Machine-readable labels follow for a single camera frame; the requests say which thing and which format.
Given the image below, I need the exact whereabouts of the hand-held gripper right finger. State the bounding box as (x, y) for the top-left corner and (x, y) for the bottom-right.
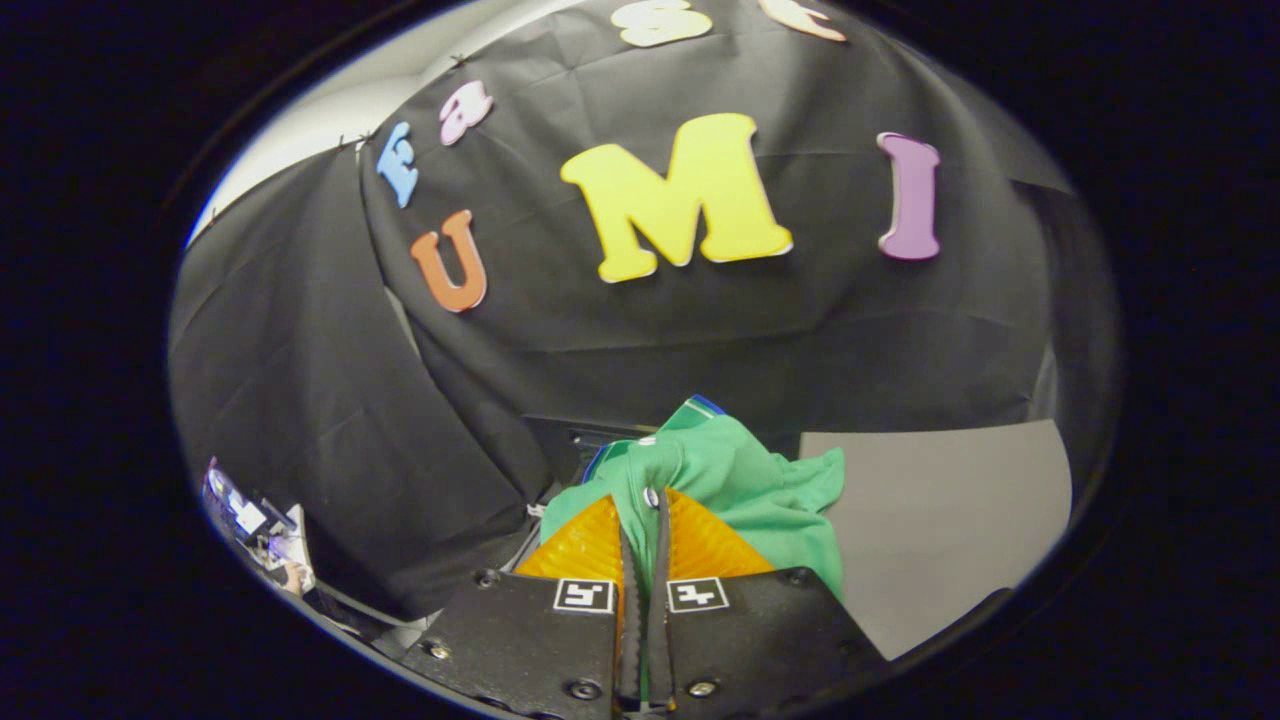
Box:
(645, 487), (890, 715)

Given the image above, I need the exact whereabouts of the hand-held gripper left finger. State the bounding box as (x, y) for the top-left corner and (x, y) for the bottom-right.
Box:
(400, 492), (642, 714)

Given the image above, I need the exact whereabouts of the green polo shirt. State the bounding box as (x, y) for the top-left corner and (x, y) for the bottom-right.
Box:
(540, 396), (847, 601)

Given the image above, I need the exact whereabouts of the black backdrop cloth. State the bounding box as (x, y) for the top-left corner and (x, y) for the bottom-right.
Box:
(168, 0), (1121, 621)

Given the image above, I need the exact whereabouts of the grey cabinet with dark top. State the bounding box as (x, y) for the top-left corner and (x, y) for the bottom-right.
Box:
(798, 419), (1074, 662)

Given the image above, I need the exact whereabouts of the cluttered white side table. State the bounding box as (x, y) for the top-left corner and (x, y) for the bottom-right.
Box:
(250, 503), (317, 597)

